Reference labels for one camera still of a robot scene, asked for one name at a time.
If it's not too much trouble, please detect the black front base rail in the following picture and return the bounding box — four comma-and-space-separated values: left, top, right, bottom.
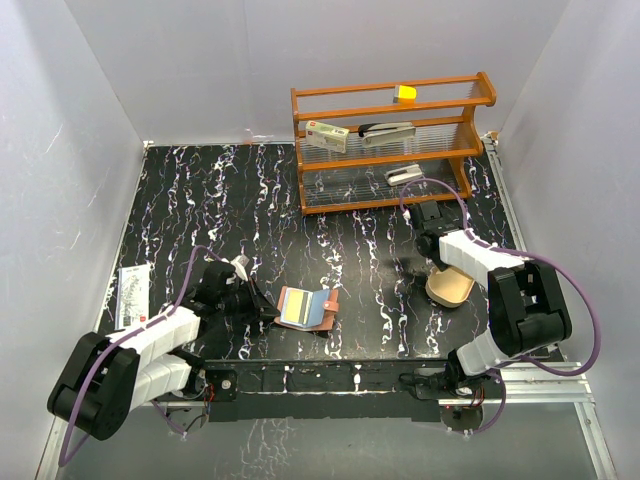
164, 357, 506, 424

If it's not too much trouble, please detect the beige oval card tray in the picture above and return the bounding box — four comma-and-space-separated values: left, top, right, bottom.
425, 266, 475, 308

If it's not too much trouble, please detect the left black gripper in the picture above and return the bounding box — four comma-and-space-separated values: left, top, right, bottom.
217, 275, 280, 325

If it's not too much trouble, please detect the white printed leaflet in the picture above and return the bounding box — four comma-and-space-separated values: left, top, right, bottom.
115, 264, 151, 330

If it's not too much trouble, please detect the pink leather card holder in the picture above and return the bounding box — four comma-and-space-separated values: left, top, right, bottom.
274, 286, 340, 332

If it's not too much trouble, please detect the small white stapler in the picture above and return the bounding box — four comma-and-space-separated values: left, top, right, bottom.
384, 164, 423, 187

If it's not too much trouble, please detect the white staples box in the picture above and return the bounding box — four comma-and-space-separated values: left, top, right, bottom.
305, 120, 350, 153

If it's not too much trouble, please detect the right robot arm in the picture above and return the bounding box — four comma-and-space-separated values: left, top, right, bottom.
403, 201, 572, 397

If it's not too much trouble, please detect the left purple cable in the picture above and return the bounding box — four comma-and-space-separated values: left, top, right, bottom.
57, 244, 226, 467

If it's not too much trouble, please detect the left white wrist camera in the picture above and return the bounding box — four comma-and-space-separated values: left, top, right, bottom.
230, 254, 249, 282

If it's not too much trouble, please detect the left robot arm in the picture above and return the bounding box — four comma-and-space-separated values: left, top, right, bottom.
47, 259, 280, 440

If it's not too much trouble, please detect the yellow grey eraser block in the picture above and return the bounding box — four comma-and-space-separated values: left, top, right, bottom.
393, 85, 417, 104

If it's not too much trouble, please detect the grey black stapler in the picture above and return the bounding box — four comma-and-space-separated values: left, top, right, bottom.
357, 122, 417, 148

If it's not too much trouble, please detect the orange wooden shelf rack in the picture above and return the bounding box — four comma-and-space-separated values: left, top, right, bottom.
290, 71, 497, 215

